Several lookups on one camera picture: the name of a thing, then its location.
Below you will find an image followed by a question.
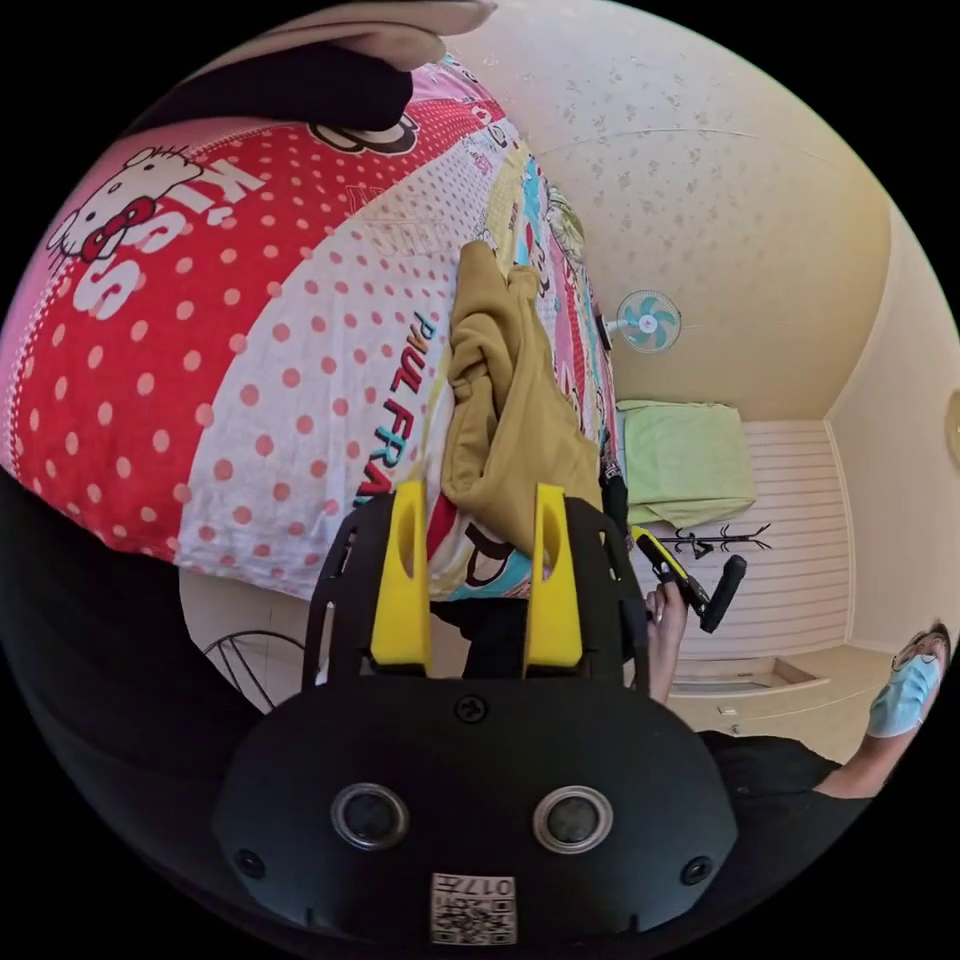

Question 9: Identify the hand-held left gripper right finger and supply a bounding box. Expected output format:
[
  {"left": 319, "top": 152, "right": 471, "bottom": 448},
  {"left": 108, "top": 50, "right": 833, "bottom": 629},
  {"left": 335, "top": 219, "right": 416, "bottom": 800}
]
[{"left": 521, "top": 483, "right": 584, "bottom": 670}]

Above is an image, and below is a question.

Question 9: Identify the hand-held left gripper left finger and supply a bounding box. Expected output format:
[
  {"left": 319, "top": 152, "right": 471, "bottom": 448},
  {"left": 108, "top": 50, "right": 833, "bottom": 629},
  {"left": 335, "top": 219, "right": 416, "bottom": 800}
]
[{"left": 371, "top": 479, "right": 434, "bottom": 667}]

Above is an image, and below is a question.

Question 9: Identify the brown long sleeve shirt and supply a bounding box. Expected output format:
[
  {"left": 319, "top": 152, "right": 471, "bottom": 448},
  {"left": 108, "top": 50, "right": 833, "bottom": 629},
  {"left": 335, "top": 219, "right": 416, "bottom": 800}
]
[{"left": 439, "top": 239, "right": 605, "bottom": 553}]

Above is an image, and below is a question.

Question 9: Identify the person's right hand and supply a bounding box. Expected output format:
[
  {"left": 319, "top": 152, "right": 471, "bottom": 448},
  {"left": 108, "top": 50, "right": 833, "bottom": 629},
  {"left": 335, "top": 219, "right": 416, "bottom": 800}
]
[{"left": 644, "top": 581, "right": 691, "bottom": 703}]

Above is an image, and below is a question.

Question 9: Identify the black coat rack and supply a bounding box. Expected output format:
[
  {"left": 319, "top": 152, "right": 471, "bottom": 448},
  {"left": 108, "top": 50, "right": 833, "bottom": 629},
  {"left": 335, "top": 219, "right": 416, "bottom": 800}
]
[{"left": 669, "top": 521, "right": 773, "bottom": 561}]

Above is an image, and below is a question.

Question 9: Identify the light green curtain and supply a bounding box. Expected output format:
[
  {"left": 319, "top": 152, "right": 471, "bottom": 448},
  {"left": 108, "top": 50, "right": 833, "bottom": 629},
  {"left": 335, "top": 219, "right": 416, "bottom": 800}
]
[{"left": 616, "top": 399, "right": 757, "bottom": 529}]

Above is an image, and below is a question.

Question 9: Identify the person's body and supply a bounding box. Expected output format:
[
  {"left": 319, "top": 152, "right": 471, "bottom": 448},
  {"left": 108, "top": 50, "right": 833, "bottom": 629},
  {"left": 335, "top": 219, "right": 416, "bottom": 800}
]
[{"left": 697, "top": 619, "right": 954, "bottom": 901}]

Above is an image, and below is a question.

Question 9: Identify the bed with printed dotted sheet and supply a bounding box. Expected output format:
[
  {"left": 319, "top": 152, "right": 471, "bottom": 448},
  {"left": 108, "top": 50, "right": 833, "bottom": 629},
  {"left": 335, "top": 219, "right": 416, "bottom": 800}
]
[{"left": 0, "top": 52, "right": 628, "bottom": 603}]

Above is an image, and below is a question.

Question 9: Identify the pile of clothes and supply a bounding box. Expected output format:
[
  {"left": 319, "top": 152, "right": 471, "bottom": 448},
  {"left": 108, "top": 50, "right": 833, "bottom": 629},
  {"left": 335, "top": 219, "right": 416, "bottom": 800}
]
[{"left": 127, "top": 0, "right": 498, "bottom": 151}]

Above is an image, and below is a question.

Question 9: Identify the wall fan with teal blades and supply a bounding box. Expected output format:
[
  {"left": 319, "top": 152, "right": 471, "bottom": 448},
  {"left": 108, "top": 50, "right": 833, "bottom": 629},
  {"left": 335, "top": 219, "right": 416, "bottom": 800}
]
[{"left": 599, "top": 289, "right": 684, "bottom": 354}]

